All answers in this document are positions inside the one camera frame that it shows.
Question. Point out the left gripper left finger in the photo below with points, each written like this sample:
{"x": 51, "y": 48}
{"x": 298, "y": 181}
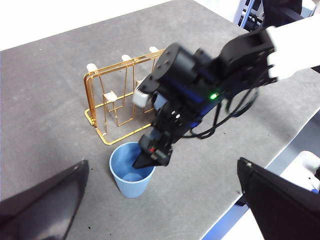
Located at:
{"x": 42, "y": 205}

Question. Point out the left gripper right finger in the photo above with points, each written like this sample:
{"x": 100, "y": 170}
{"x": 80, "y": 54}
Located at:
{"x": 282, "y": 205}

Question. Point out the white blue equipment frame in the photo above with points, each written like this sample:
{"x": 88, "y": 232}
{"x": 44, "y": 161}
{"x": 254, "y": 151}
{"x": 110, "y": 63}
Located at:
{"x": 246, "y": 15}

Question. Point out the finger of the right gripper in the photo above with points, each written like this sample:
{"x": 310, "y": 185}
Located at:
{"x": 145, "y": 161}
{"x": 162, "y": 158}

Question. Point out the black bulky equipment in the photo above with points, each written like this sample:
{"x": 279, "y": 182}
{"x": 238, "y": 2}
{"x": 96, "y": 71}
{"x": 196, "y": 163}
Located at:
{"x": 280, "y": 10}

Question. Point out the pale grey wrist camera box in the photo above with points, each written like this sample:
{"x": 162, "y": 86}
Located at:
{"x": 141, "y": 97}

